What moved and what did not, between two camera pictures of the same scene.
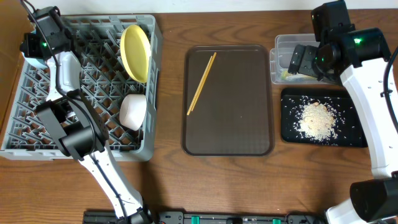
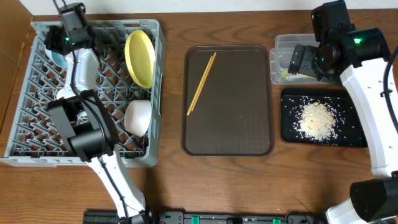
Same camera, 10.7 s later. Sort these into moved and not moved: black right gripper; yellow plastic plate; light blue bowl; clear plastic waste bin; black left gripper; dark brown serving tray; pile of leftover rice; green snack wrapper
Moved: light blue bowl; yellow plastic plate; black left gripper
Not moved: pile of leftover rice; dark brown serving tray; green snack wrapper; clear plastic waste bin; black right gripper
